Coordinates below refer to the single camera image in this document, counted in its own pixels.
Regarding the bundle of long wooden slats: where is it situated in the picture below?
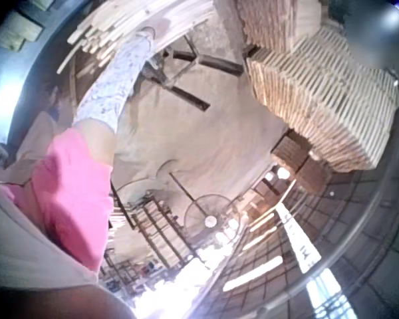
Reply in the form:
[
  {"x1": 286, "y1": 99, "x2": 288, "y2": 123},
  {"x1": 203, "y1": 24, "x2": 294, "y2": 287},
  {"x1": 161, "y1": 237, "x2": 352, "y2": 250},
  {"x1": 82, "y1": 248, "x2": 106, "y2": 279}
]
[{"x1": 55, "y1": 0, "x2": 217, "y2": 78}]

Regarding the black metal stand frame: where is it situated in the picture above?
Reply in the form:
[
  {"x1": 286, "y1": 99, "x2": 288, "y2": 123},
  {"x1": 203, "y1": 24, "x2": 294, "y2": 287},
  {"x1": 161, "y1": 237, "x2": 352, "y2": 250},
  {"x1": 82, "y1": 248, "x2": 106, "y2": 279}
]
[{"x1": 142, "y1": 42, "x2": 245, "y2": 112}]

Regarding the white hanging banner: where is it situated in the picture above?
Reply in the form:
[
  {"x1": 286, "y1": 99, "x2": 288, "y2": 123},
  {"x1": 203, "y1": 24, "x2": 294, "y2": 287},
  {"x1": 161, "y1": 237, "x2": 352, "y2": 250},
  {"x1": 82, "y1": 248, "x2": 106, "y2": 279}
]
[{"x1": 275, "y1": 205, "x2": 324, "y2": 270}]

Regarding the person's right hand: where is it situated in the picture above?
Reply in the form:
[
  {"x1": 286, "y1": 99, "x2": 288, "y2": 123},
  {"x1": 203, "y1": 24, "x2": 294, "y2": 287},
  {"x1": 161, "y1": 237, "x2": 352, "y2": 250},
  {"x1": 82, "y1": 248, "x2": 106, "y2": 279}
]
[{"x1": 134, "y1": 26, "x2": 160, "y2": 51}]

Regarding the metal rack with wood pieces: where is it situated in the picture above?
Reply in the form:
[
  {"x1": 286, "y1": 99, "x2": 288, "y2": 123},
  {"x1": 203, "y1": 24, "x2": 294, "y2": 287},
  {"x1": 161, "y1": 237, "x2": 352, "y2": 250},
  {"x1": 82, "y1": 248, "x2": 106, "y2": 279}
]
[{"x1": 108, "y1": 191, "x2": 200, "y2": 268}]

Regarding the round standing fan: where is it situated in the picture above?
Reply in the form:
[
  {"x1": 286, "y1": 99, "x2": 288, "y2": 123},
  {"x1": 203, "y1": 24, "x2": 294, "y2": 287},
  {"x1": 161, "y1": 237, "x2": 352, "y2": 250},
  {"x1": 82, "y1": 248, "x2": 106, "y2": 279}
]
[{"x1": 182, "y1": 193, "x2": 243, "y2": 241}]

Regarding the large stack of wooden slats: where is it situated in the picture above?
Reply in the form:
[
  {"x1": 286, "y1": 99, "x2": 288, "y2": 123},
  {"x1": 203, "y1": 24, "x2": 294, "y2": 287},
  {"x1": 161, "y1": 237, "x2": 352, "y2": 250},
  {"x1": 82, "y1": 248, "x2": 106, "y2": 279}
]
[{"x1": 241, "y1": 0, "x2": 399, "y2": 174}]

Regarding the brown wooden pallet block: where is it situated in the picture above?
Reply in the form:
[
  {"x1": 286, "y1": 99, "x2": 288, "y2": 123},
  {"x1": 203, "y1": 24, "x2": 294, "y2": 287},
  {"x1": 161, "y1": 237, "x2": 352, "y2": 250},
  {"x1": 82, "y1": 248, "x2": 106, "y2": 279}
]
[{"x1": 269, "y1": 128, "x2": 335, "y2": 197}]

